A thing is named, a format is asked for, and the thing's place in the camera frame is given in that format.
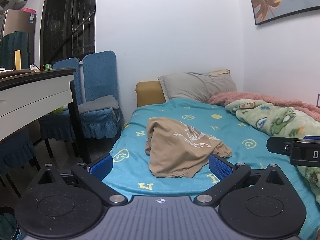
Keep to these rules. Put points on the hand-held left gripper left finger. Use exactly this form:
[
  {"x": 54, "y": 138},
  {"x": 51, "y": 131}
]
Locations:
[{"x": 101, "y": 166}]

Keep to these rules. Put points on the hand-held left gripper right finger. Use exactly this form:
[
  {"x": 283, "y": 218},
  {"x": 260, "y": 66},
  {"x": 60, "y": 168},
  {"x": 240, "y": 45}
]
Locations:
[{"x": 220, "y": 166}]

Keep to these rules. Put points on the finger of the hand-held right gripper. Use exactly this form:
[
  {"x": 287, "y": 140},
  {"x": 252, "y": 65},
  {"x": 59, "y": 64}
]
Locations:
[
  {"x": 277, "y": 145},
  {"x": 312, "y": 137}
]

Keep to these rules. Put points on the tan printed t-shirt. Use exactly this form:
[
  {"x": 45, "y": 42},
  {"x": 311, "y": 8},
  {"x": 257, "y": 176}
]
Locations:
[{"x": 175, "y": 152}]

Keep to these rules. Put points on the green cartoon fleece blanket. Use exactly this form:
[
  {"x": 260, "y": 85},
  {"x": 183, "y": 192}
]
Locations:
[{"x": 280, "y": 120}]

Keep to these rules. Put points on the pink fluffy blanket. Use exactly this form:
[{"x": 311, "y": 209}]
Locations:
[{"x": 250, "y": 97}]

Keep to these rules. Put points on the grey folded cloth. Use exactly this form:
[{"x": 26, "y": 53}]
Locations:
[{"x": 100, "y": 103}]

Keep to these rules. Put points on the yellow-green ball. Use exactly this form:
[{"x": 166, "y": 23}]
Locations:
[{"x": 58, "y": 110}]

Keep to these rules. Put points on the blue printed bed sheet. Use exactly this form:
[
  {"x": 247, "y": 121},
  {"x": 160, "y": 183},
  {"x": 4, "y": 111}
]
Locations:
[{"x": 155, "y": 120}]

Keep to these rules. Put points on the grey pillow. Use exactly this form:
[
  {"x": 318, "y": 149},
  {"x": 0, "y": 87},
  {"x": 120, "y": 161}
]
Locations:
[{"x": 195, "y": 87}]

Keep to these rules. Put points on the yellow padded headboard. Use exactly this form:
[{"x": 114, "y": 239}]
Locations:
[{"x": 148, "y": 93}]

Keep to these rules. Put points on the blue covered dining chair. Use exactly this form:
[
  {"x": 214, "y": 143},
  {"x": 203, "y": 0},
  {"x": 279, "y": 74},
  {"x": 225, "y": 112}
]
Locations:
[
  {"x": 98, "y": 72},
  {"x": 66, "y": 63},
  {"x": 15, "y": 150}
]

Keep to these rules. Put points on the yellow-edged pillow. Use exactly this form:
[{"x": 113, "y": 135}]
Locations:
[{"x": 220, "y": 72}]

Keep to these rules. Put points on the white desk with black legs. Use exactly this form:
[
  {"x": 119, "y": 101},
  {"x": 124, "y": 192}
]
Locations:
[{"x": 30, "y": 97}]

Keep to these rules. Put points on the dark waste bin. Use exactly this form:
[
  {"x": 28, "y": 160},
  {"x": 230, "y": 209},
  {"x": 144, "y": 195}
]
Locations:
[{"x": 7, "y": 225}]

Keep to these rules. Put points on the green can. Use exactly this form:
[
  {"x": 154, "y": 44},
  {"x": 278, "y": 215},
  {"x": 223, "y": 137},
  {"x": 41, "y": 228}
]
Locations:
[{"x": 48, "y": 67}]

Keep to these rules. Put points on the yellow board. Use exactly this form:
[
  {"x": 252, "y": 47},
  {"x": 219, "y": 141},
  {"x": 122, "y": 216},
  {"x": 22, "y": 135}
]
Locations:
[{"x": 17, "y": 60}]

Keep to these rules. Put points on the dark framed window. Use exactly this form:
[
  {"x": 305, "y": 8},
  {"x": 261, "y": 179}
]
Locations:
[{"x": 57, "y": 30}]

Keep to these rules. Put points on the dark green chair back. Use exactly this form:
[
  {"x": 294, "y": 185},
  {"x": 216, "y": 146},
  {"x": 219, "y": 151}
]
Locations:
[{"x": 12, "y": 47}]

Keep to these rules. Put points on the metallic refrigerator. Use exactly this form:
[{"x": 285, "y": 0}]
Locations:
[{"x": 18, "y": 21}]

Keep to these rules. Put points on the pink container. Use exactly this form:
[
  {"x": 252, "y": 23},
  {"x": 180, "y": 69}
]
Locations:
[{"x": 28, "y": 10}]

